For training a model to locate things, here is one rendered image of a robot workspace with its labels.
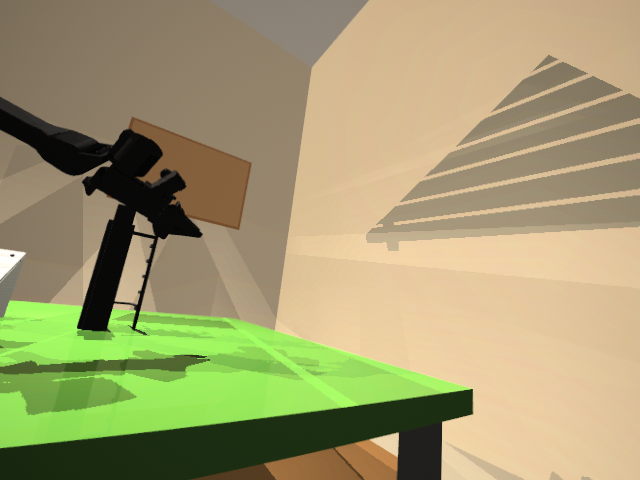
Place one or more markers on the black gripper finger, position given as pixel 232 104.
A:
pixel 179 205
pixel 186 228

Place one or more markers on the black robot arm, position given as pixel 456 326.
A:
pixel 133 155

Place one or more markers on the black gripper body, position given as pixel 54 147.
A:
pixel 163 215

